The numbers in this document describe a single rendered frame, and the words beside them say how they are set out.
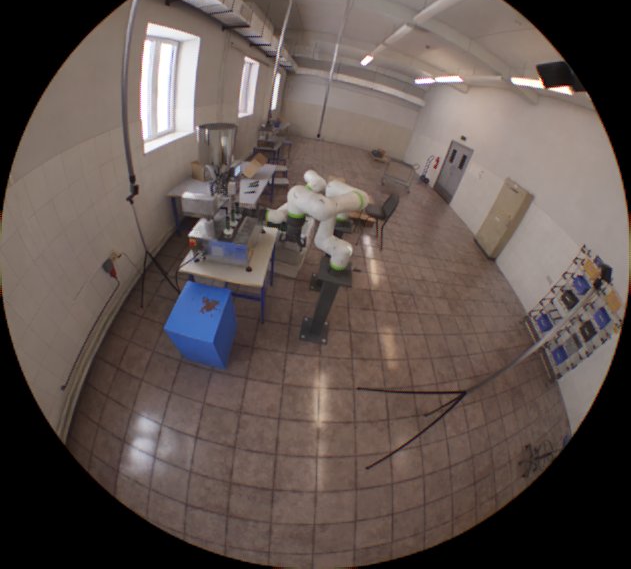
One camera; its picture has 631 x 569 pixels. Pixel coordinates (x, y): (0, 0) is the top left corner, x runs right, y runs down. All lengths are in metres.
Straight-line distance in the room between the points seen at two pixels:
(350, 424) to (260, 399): 0.82
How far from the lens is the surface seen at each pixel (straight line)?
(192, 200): 1.61
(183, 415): 2.17
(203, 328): 1.70
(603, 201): 5.24
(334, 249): 1.50
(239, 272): 1.79
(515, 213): 5.62
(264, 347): 2.24
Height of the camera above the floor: 2.03
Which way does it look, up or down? 39 degrees down
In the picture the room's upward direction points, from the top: 13 degrees clockwise
